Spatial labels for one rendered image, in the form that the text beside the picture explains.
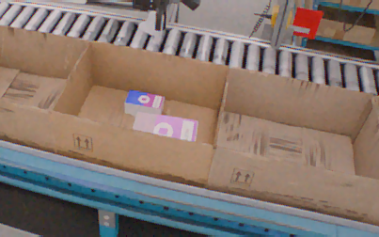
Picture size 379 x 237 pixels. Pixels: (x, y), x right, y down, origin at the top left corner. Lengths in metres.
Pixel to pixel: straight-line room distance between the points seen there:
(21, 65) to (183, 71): 0.51
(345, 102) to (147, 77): 0.55
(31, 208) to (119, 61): 0.53
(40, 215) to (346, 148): 0.91
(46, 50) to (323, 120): 0.82
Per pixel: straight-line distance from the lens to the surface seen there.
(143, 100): 1.26
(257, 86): 1.26
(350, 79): 1.83
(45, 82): 1.40
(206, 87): 1.28
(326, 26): 2.38
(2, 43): 1.43
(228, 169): 1.07
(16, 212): 1.43
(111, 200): 1.21
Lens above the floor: 1.81
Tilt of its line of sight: 43 degrees down
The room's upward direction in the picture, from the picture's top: straight up
